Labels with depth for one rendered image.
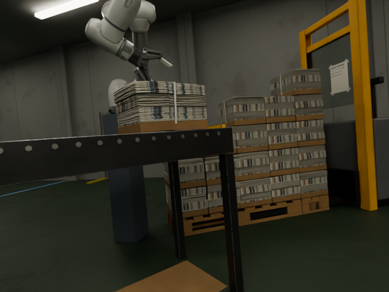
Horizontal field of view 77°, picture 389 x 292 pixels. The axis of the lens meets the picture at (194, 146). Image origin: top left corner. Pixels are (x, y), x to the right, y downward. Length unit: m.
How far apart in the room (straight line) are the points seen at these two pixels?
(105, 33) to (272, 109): 1.50
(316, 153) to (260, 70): 2.54
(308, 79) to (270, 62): 2.28
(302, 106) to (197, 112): 1.35
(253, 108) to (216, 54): 2.88
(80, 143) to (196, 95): 0.63
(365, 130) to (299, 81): 0.70
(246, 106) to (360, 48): 1.10
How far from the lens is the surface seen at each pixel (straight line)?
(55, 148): 0.84
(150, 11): 1.77
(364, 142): 2.59
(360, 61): 2.64
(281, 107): 2.29
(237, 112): 2.08
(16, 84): 7.96
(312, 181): 2.49
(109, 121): 2.01
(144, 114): 1.10
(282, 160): 2.28
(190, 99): 1.23
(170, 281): 1.53
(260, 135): 2.18
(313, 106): 2.48
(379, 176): 2.76
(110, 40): 1.23
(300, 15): 4.96
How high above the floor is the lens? 0.77
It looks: 2 degrees down
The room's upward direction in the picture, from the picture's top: 5 degrees counter-clockwise
